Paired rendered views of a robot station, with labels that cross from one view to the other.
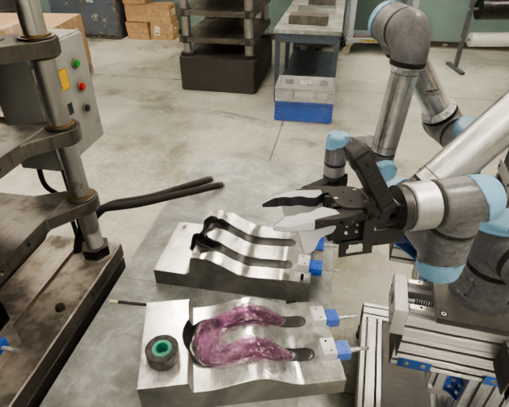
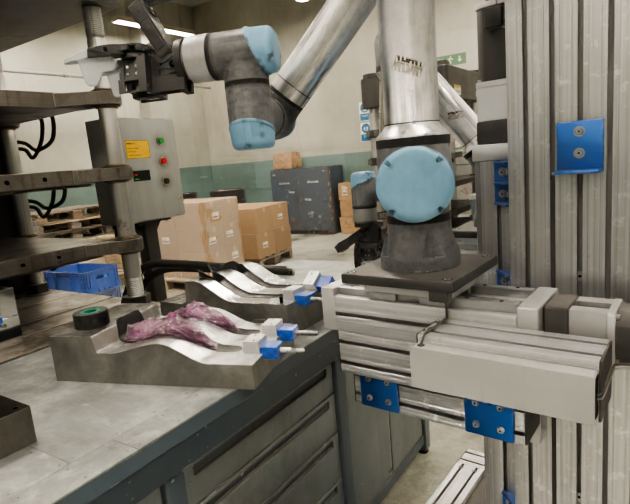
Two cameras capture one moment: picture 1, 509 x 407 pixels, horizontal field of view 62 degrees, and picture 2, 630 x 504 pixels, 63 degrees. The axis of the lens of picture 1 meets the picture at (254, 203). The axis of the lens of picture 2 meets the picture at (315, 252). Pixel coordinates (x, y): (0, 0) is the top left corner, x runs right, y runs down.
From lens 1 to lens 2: 0.97 m
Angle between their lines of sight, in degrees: 33
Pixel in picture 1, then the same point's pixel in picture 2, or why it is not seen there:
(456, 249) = (235, 95)
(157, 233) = not seen: hidden behind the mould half
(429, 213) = (189, 48)
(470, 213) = (230, 48)
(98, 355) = not seen: hidden behind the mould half
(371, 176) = (142, 21)
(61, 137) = (109, 171)
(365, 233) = (138, 69)
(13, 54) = (79, 98)
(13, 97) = (99, 157)
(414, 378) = not seen: outside the picture
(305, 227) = (81, 55)
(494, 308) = (405, 259)
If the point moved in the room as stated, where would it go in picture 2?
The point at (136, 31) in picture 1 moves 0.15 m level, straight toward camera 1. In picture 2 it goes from (350, 225) to (349, 227)
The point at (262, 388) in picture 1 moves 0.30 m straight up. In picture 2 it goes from (161, 360) to (140, 222)
